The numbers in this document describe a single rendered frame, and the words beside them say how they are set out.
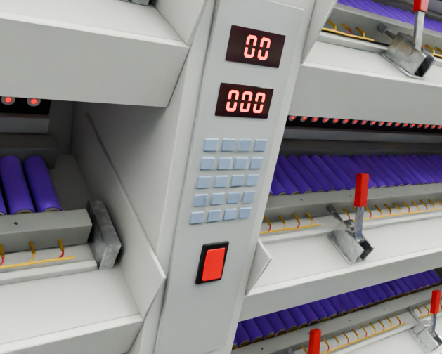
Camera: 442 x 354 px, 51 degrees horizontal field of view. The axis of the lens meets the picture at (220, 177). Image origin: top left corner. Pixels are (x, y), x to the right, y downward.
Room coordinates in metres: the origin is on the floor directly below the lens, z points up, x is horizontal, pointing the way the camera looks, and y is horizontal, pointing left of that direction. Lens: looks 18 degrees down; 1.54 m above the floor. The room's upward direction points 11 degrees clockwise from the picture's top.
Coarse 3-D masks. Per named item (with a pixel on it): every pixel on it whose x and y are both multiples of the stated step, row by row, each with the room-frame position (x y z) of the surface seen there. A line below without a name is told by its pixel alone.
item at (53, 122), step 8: (56, 104) 0.44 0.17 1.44; (64, 104) 0.44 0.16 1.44; (72, 104) 0.45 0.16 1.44; (56, 112) 0.44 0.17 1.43; (64, 112) 0.44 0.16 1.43; (72, 112) 0.45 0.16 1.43; (56, 120) 0.44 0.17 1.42; (64, 120) 0.44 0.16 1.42; (48, 128) 0.43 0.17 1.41; (56, 128) 0.44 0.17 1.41; (64, 128) 0.44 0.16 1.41; (56, 136) 0.44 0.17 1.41; (64, 136) 0.44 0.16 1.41; (64, 144) 0.45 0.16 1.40; (64, 152) 0.45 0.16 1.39
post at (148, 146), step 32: (288, 0) 0.33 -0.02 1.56; (192, 64) 0.29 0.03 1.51; (192, 96) 0.30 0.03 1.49; (288, 96) 0.35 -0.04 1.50; (96, 128) 0.40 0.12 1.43; (128, 128) 0.35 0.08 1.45; (160, 128) 0.31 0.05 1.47; (192, 128) 0.30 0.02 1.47; (128, 160) 0.34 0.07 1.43; (160, 160) 0.30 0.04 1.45; (128, 192) 0.34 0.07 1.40; (160, 192) 0.30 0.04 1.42; (160, 224) 0.29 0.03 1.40; (256, 224) 0.35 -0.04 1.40; (160, 256) 0.29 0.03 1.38; (128, 352) 0.31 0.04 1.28; (224, 352) 0.34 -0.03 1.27
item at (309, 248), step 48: (288, 144) 0.58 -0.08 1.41; (336, 144) 0.64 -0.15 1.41; (384, 144) 0.71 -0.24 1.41; (432, 144) 0.80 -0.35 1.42; (288, 192) 0.50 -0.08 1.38; (336, 192) 0.52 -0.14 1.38; (384, 192) 0.57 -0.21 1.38; (432, 192) 0.63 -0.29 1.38; (288, 240) 0.44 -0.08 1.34; (336, 240) 0.47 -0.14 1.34; (384, 240) 0.51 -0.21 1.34; (432, 240) 0.56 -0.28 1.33; (288, 288) 0.38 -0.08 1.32; (336, 288) 0.44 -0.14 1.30
